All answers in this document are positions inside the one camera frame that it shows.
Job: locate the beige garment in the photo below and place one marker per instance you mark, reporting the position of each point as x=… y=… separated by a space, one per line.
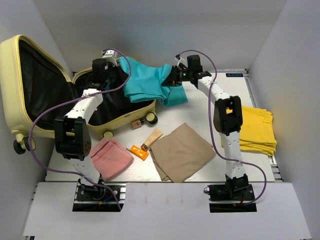
x=180 y=154

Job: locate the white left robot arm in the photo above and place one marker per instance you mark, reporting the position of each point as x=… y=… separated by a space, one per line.
x=72 y=136

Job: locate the yellow garment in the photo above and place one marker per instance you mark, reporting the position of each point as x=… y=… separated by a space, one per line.
x=257 y=133

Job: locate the orange cosmetic tube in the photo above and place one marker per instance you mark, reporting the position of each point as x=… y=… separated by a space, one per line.
x=133 y=149

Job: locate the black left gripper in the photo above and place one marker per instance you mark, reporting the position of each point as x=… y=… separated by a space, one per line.
x=109 y=65

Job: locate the small brown cosmetic bottle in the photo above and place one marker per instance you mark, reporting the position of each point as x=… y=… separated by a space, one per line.
x=138 y=123

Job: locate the teal garment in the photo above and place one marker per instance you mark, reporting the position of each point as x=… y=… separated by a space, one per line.
x=145 y=83

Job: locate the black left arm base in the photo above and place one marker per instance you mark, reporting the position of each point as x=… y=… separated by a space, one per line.
x=98 y=199

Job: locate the blue table label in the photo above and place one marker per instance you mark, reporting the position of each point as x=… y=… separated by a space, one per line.
x=234 y=75

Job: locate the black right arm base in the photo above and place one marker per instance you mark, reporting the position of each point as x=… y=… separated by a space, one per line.
x=222 y=200

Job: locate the beige cosmetic tube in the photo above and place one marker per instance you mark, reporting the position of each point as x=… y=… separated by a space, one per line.
x=153 y=137

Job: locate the pink towel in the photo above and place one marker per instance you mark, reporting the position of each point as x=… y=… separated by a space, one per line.
x=110 y=158

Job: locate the yellow open suitcase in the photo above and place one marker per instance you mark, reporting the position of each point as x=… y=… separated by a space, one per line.
x=36 y=90

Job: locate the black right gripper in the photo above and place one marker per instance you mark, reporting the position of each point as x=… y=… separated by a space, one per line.
x=175 y=76

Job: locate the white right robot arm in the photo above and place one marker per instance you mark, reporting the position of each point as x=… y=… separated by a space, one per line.
x=227 y=121

